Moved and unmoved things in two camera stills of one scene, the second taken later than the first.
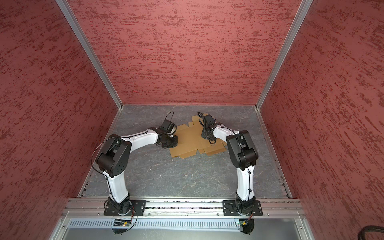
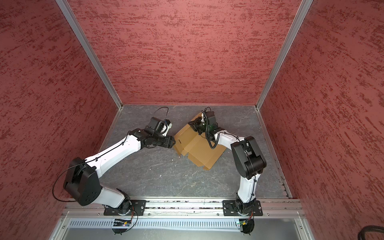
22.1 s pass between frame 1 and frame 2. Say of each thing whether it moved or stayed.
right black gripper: moved
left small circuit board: stayed
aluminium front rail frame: stayed
